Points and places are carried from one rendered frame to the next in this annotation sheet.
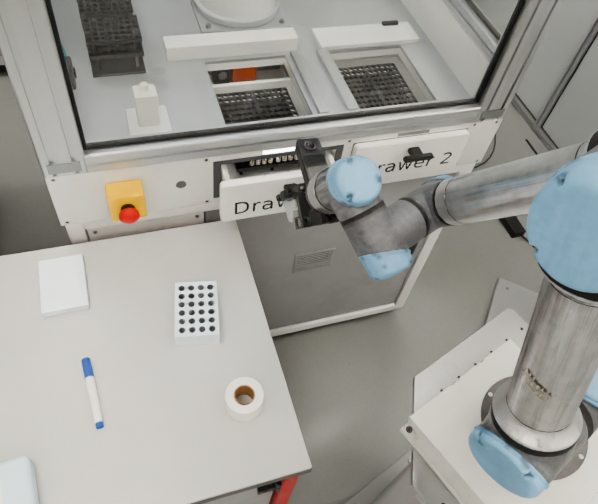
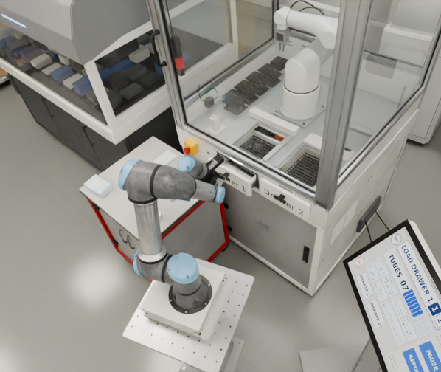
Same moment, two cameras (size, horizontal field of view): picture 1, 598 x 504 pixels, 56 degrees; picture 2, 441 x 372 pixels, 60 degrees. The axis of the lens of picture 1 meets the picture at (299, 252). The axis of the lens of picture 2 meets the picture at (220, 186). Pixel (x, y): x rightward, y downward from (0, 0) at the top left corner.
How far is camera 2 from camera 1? 144 cm
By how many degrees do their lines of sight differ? 46
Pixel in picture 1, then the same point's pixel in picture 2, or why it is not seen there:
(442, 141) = (296, 201)
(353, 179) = (181, 162)
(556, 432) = (141, 252)
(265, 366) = (172, 216)
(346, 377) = (259, 295)
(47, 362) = not seen: hidden behind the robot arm
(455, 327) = (330, 332)
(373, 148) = (266, 183)
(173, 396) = not seen: hidden behind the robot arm
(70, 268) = (169, 156)
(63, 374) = not seen: hidden behind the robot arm
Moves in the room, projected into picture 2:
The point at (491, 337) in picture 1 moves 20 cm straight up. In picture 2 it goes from (233, 275) to (230, 252)
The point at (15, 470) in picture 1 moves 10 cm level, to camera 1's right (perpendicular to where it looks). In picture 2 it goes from (106, 184) to (110, 196)
